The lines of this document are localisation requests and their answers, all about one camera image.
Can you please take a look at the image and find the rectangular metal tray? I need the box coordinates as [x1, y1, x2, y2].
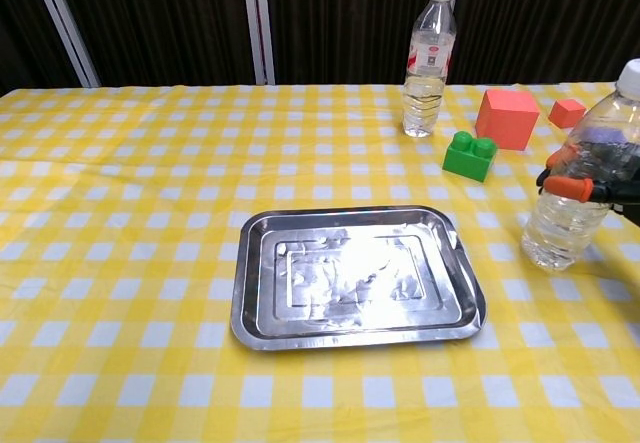
[230, 205, 488, 352]

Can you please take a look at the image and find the large orange cube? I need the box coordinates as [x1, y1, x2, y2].
[474, 88, 541, 152]

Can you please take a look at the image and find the bottle with green cap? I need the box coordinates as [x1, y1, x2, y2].
[520, 58, 640, 273]

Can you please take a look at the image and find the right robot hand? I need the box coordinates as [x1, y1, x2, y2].
[535, 140, 640, 227]

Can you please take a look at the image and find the green building brick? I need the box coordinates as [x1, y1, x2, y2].
[441, 130, 498, 183]

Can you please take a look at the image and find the purple cube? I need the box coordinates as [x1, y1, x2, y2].
[579, 122, 634, 147]

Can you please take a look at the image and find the bottle with white cap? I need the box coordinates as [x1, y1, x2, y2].
[402, 0, 458, 139]

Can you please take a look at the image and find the yellow checked tablecloth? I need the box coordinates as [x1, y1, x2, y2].
[0, 81, 640, 443]

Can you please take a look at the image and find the small orange cube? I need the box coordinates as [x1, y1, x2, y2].
[547, 98, 587, 130]

